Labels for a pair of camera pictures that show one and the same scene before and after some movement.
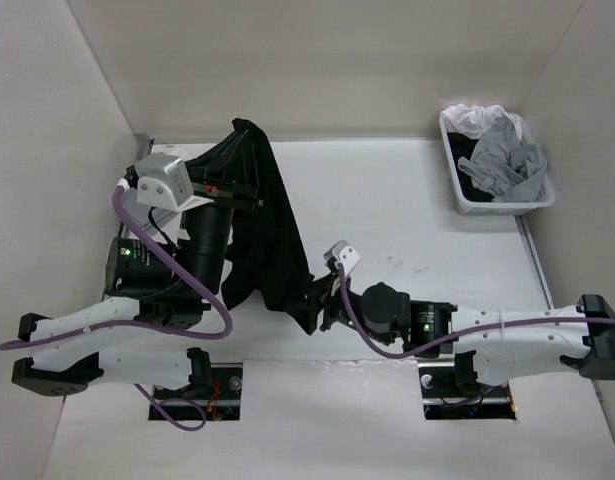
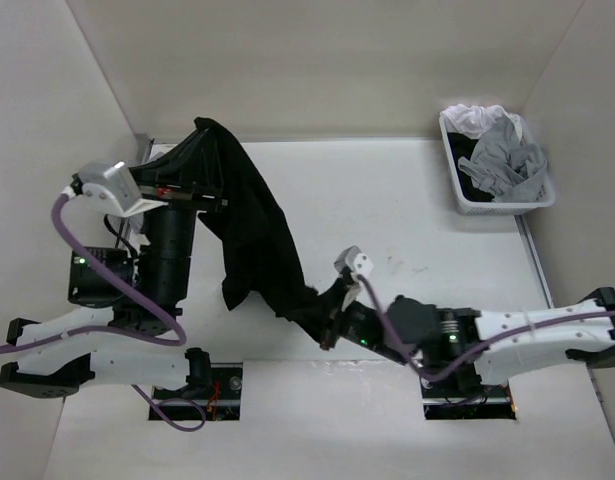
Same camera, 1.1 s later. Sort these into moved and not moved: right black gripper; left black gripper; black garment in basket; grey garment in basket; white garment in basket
Moved: left black gripper; right black gripper
Not moved: white garment in basket; black garment in basket; grey garment in basket
